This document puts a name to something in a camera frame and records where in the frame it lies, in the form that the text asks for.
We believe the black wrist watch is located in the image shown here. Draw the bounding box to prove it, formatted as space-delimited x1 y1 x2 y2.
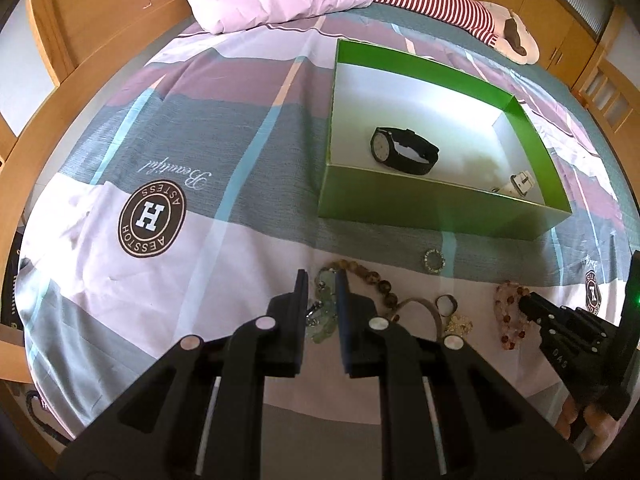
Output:
370 126 441 176

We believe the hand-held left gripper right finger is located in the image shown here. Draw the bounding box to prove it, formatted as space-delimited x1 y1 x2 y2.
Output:
335 269 586 480

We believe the white wrist watch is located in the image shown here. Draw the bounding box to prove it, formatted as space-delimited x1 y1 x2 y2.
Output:
492 171 535 197

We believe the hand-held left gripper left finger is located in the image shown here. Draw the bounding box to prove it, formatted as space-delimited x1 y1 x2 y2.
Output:
57 269 308 480

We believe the wooden wardrobe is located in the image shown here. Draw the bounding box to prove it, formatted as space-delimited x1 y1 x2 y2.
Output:
380 0 617 68

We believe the thin metal bangle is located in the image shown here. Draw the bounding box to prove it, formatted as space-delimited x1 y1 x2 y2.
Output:
395 297 445 343

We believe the small beaded ring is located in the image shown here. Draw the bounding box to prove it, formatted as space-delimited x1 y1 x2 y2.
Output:
420 249 447 275

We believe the green cardboard box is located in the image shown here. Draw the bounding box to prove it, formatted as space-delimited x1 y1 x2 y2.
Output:
318 38 572 241

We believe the printed bed sheet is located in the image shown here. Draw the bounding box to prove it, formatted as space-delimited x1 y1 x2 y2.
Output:
15 5 632 441

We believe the wooden glazed door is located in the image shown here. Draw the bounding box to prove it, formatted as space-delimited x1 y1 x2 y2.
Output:
575 55 640 146

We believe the green jade bracelet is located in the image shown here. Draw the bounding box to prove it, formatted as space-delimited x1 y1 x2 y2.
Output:
306 269 346 345

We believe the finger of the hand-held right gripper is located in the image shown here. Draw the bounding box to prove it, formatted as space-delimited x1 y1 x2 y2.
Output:
537 329 628 418
518 292 621 356

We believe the pink bead bracelet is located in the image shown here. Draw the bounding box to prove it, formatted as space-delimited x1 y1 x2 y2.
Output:
495 282 533 352

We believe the wooden headboard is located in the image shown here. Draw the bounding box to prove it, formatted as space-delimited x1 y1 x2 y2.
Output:
27 0 201 78

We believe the black cable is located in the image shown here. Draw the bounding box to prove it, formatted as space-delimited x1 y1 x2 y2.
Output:
27 389 68 447

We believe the brown bead bracelet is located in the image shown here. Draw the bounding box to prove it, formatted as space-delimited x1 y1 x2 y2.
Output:
320 259 401 323

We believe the person's right hand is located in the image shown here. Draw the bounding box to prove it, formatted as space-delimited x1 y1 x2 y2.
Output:
559 394 620 463

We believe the red white striped plush toy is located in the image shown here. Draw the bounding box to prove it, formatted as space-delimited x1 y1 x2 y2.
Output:
372 0 541 65

